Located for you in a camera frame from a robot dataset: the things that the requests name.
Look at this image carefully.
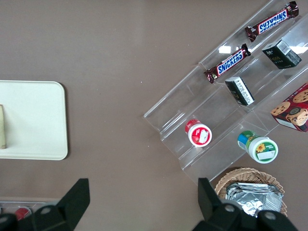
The Snickers chocolate bar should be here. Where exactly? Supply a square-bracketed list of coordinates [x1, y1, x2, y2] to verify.
[204, 43, 252, 84]
[244, 1, 300, 43]

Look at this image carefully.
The small black carton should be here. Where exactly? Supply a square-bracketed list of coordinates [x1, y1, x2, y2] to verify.
[225, 76, 255, 107]
[261, 39, 303, 70]

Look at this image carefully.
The light wicker basket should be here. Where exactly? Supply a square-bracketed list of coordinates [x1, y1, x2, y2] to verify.
[214, 167, 288, 217]

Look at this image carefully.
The silver foil packet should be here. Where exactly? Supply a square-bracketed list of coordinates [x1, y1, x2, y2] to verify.
[226, 182, 284, 217]

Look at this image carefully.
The green lidded snack cup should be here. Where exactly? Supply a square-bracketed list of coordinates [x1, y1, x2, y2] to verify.
[237, 130, 280, 164]

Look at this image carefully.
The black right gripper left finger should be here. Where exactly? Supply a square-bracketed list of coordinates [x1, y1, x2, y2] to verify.
[0, 178, 91, 231]

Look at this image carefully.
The red lidded snack cup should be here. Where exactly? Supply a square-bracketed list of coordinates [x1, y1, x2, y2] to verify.
[184, 118, 213, 147]

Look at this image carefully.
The red chocolate chip cookie box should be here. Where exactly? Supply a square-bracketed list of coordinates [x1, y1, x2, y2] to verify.
[270, 83, 308, 133]

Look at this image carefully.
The cream plastic tray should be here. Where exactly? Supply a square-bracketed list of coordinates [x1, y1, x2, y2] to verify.
[0, 80, 69, 161]

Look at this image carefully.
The clear acrylic stepped stand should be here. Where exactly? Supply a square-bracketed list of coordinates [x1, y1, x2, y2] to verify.
[143, 0, 308, 183]

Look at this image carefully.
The red cola bottle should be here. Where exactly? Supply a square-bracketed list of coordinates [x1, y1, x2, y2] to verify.
[14, 208, 31, 221]

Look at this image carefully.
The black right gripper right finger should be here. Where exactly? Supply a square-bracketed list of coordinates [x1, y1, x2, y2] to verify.
[192, 177, 305, 231]

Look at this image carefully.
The triangle sandwich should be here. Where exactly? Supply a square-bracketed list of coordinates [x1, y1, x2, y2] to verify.
[0, 104, 7, 150]

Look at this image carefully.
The clear acrylic bottle rack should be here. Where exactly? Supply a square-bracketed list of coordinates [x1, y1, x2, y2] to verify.
[0, 196, 60, 216]

